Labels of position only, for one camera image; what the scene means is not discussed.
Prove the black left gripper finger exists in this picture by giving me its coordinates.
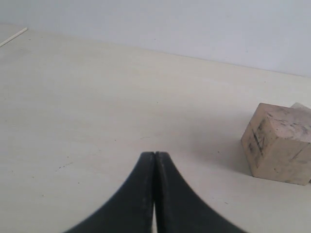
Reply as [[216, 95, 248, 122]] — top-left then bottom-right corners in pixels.
[[67, 152, 155, 233]]

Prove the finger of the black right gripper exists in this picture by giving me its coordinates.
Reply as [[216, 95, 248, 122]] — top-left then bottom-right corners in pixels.
[[155, 152, 244, 233]]

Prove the thin white stick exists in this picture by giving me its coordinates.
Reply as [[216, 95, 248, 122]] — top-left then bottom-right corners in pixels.
[[0, 27, 28, 47]]

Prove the second largest wooden cube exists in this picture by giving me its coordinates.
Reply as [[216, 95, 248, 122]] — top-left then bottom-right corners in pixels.
[[291, 102, 311, 114]]

